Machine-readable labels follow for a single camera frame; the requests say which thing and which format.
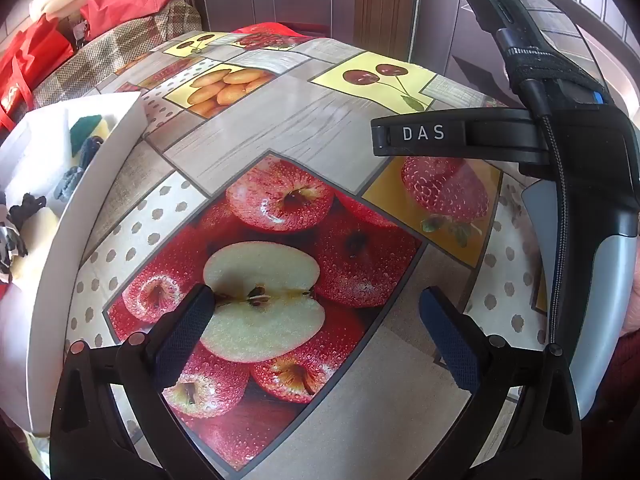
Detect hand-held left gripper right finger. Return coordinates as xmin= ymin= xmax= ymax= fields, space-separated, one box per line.
xmin=419 ymin=286 xmax=583 ymax=480

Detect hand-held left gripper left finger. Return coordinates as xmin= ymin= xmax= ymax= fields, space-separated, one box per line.
xmin=49 ymin=284 xmax=217 ymax=480

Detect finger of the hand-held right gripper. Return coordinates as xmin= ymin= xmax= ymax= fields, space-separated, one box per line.
xmin=371 ymin=109 xmax=548 ymax=167

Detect white cardboard box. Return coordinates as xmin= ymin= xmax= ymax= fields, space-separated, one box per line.
xmin=0 ymin=91 xmax=147 ymax=436

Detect plain yellow sponge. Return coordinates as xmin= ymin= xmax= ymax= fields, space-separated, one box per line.
xmin=10 ymin=207 xmax=63 ymax=283

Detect blue braided rope scrunchie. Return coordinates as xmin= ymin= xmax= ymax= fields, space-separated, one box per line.
xmin=52 ymin=136 xmax=104 ymax=202

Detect white foam block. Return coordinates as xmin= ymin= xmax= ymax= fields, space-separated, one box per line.
xmin=0 ymin=105 xmax=73 ymax=196

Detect person's right forearm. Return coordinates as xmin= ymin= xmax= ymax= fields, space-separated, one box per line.
xmin=612 ymin=332 xmax=640 ymax=411

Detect fruit print tablecloth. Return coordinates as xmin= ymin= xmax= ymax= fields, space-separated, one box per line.
xmin=32 ymin=22 xmax=621 ymax=480

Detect zebra print scrunchie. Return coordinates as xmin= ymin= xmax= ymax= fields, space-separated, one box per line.
xmin=0 ymin=225 xmax=27 ymax=286

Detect plaid cloth cover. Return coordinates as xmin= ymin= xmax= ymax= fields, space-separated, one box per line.
xmin=32 ymin=0 xmax=203 ymax=111

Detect red tote bag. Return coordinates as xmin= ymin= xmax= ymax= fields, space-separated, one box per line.
xmin=0 ymin=15 xmax=76 ymax=131

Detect black braided cable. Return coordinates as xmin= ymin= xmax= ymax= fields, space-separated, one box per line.
xmin=520 ymin=77 xmax=568 ymax=348

